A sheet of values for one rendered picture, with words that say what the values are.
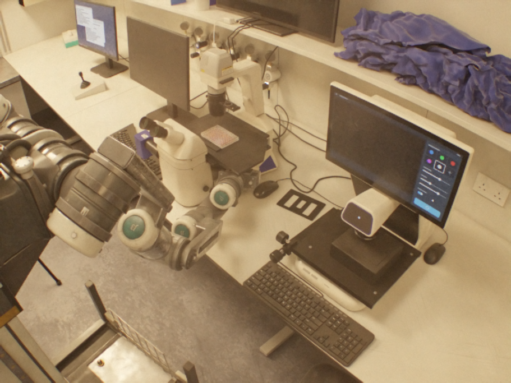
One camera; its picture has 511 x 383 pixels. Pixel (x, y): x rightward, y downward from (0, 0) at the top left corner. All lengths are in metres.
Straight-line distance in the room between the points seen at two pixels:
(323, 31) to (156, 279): 1.56
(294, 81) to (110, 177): 1.43
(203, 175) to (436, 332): 0.99
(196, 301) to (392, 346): 1.26
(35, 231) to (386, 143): 0.90
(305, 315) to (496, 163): 0.89
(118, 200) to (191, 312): 1.53
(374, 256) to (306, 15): 0.97
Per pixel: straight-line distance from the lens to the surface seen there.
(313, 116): 2.08
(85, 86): 2.69
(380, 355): 1.31
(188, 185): 1.59
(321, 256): 1.36
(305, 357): 2.11
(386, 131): 1.17
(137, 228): 1.00
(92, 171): 0.80
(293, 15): 1.79
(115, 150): 0.81
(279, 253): 1.37
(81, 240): 0.79
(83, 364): 1.83
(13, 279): 1.01
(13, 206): 0.88
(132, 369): 1.77
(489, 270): 1.65
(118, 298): 2.39
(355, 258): 1.29
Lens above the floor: 1.87
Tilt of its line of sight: 41 degrees down
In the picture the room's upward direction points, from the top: straight up
